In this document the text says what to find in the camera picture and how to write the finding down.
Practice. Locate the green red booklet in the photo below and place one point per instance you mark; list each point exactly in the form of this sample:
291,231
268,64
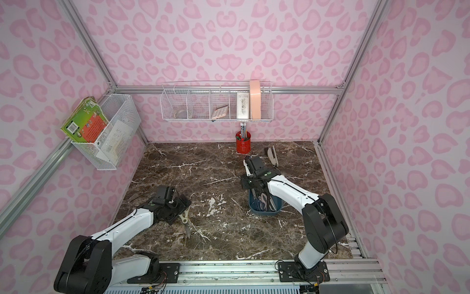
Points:
86,123

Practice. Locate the grey stapler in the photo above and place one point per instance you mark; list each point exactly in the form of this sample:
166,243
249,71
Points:
272,156

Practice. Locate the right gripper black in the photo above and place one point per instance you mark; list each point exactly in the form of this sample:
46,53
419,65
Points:
251,182

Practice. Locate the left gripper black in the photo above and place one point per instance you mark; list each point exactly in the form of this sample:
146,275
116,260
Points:
180,211

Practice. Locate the teal storage box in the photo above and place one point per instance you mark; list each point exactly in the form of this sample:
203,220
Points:
279,203

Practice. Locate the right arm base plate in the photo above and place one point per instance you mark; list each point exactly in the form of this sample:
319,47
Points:
296,272

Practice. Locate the small calculator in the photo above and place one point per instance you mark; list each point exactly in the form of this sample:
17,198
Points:
220,112

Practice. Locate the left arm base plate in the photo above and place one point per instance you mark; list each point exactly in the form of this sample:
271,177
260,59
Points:
159,273

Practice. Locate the pink handled scissors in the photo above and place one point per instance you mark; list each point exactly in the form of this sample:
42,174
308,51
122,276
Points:
272,206

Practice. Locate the blue handled scissors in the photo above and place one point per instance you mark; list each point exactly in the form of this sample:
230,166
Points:
263,202

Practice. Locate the white wire shelf basket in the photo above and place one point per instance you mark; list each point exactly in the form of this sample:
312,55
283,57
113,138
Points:
214,101

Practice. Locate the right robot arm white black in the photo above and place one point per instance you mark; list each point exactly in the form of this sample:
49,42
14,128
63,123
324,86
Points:
324,223

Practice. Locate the white mesh side basket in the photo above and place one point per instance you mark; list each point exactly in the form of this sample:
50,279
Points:
115,107

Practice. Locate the white paper in basket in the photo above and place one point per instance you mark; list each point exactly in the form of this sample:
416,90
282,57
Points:
114,145

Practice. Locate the cream handled scissors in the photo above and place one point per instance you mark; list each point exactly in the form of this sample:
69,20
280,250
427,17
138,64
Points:
185,220

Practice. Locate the red pen holder cup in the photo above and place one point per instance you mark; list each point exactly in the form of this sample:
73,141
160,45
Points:
243,146

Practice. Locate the tape roll on shelf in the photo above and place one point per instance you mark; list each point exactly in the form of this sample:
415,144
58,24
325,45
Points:
181,114

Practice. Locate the medium black scissors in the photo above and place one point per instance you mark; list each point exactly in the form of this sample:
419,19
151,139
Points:
256,201

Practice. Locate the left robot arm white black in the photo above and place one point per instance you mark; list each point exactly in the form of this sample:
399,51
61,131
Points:
88,266

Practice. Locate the white patterned box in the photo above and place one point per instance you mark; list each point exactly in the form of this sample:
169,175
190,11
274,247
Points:
243,105

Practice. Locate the pink box on shelf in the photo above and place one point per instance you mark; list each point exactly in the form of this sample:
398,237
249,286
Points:
255,99

